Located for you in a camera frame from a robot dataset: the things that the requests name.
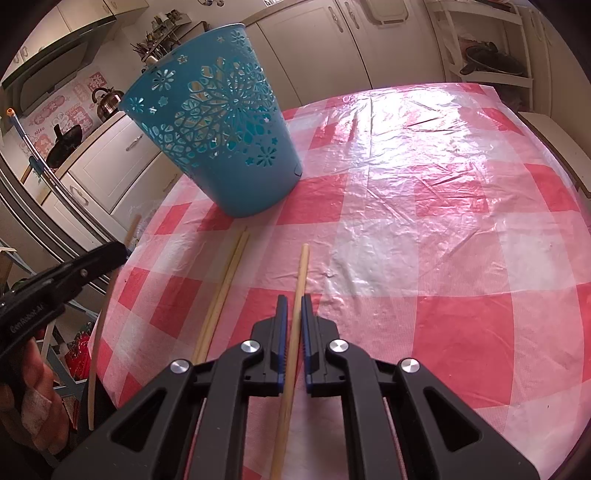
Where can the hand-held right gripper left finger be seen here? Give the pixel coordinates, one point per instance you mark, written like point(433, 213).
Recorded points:
point(280, 350)

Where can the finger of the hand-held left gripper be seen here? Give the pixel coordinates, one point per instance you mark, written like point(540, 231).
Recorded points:
point(101, 261)

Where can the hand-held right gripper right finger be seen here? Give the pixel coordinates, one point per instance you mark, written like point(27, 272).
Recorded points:
point(308, 350)

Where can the teal perforated plastic basket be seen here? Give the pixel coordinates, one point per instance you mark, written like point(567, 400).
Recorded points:
point(231, 175)

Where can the person's left hand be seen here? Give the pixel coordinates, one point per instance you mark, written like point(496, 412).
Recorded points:
point(37, 406)

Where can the red floral cloth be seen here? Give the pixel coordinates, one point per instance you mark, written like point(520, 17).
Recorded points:
point(77, 355)

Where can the cream drawer cabinet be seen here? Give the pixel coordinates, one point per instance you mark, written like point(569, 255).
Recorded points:
point(115, 161)

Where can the black wok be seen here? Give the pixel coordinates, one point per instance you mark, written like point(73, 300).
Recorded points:
point(64, 147)

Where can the steel kettle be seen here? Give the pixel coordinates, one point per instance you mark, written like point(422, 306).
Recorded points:
point(108, 108)

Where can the red checkered plastic tablecloth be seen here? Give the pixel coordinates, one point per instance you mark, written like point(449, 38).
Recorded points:
point(415, 230)

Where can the steel range hood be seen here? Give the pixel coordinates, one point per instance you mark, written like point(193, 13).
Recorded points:
point(55, 50)

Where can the utensil rack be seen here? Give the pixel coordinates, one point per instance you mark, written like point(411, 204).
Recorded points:
point(161, 37)

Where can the cream door cabinet row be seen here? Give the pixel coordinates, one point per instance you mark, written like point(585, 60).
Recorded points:
point(323, 50)

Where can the white shelf cart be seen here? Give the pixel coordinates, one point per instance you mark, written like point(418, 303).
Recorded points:
point(485, 87)

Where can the black bowl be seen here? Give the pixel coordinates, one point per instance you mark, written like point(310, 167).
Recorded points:
point(494, 60)

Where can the grey metal frame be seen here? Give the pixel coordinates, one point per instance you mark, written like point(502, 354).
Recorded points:
point(46, 221)

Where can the pink wall stickers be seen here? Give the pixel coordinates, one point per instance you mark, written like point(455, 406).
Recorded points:
point(41, 129)

